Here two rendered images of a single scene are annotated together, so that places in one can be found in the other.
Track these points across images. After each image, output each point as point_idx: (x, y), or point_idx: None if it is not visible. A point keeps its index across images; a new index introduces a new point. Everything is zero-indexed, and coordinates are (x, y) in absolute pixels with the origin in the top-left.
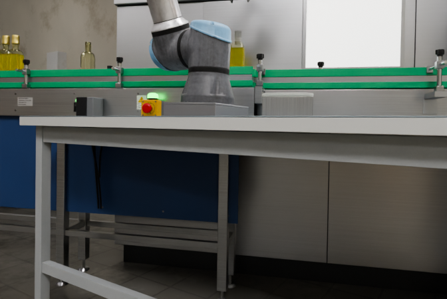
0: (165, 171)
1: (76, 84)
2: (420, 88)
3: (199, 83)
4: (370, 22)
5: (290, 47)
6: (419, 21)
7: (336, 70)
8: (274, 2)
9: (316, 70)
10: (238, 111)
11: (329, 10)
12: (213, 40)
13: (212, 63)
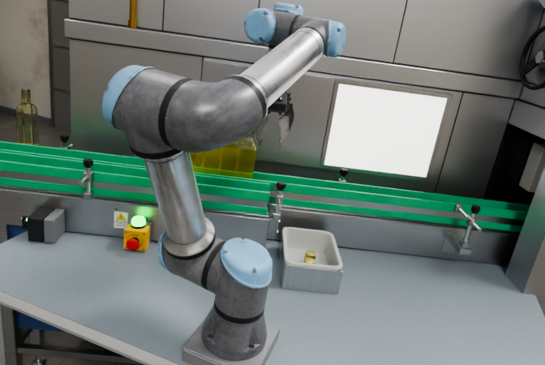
0: None
1: (21, 183)
2: None
3: (232, 337)
4: (406, 125)
5: (310, 139)
6: (457, 128)
7: (362, 195)
8: (298, 79)
9: (341, 191)
10: (271, 348)
11: (363, 102)
12: (253, 291)
13: (249, 315)
